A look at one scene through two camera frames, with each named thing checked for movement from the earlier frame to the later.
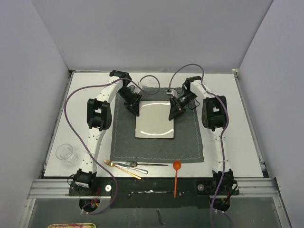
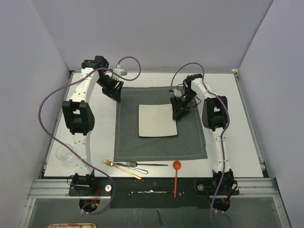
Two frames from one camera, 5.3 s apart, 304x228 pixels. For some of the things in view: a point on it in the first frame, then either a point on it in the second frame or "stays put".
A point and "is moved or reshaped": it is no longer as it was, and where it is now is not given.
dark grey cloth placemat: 186,146 stays put
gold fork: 110,163 stays put
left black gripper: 132,105 to 114,93
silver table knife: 127,166 stays put
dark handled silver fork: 133,164 stays put
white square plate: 153,120 is moved or reshaped
